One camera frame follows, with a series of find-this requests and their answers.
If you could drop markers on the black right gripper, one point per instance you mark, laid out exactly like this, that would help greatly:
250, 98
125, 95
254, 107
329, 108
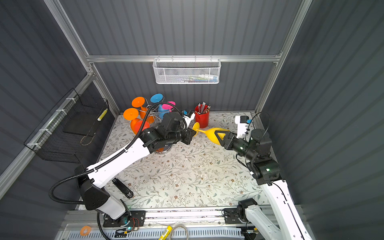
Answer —
228, 140

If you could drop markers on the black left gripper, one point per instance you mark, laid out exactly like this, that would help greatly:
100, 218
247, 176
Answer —
189, 132

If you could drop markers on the yellow wine glass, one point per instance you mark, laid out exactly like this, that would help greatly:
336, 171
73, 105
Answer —
209, 133

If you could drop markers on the chrome wine glass rack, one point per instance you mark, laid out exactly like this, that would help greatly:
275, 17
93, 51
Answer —
157, 115

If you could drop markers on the red wine glass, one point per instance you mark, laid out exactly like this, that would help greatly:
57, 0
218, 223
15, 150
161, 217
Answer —
138, 126

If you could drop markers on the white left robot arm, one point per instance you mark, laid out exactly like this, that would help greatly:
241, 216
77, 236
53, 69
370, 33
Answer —
173, 128

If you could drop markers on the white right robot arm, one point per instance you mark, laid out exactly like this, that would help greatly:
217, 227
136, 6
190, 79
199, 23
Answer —
266, 171

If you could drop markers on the pink wine glass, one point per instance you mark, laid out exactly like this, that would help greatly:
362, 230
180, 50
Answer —
169, 105

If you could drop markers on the back orange wine glass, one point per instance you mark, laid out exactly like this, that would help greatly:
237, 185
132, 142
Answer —
141, 104

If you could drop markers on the orange wine glass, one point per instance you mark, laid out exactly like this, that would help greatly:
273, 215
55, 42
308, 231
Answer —
141, 104
132, 115

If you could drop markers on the front orange wine glass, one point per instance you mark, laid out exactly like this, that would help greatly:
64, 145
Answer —
132, 115

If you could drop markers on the red pencil cup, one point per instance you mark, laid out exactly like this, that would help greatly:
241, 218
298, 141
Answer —
202, 119

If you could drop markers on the pencils in red cup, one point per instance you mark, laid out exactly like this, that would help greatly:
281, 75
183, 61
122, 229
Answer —
202, 108

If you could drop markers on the black stapler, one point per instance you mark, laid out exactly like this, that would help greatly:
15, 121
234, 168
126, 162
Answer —
123, 188

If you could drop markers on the yellow marker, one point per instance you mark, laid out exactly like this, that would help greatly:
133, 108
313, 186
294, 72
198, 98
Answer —
166, 233

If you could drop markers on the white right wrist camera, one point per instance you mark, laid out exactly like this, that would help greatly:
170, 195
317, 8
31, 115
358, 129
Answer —
242, 123

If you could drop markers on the white wire wall basket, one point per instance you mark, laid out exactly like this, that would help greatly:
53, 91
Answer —
187, 73

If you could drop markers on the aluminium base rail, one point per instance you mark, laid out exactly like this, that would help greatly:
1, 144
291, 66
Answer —
154, 216

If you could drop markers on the black wire side basket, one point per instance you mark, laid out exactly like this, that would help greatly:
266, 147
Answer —
75, 133

